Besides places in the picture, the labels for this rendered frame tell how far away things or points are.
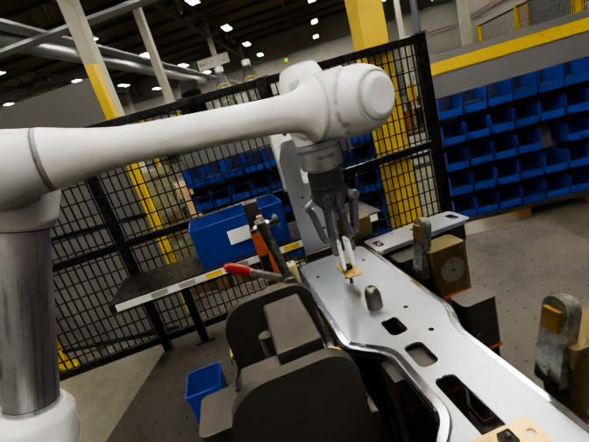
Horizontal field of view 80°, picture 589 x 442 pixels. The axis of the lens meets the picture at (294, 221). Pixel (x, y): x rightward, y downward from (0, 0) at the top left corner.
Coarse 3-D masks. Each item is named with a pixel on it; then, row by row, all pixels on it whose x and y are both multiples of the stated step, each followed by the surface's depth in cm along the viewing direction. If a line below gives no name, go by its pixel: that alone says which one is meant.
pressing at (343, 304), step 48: (336, 288) 83; (384, 288) 77; (336, 336) 66; (384, 336) 62; (432, 336) 59; (432, 384) 50; (480, 384) 48; (528, 384) 46; (528, 432) 40; (576, 432) 39
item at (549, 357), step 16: (544, 304) 46; (560, 304) 44; (576, 304) 43; (544, 320) 45; (560, 320) 44; (576, 320) 43; (544, 336) 46; (560, 336) 44; (576, 336) 44; (544, 352) 47; (560, 352) 44; (544, 368) 46; (560, 368) 45; (560, 384) 45
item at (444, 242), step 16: (432, 240) 82; (448, 240) 80; (432, 256) 77; (448, 256) 78; (464, 256) 79; (432, 272) 78; (448, 272) 79; (464, 272) 80; (432, 288) 80; (448, 288) 80; (464, 288) 81
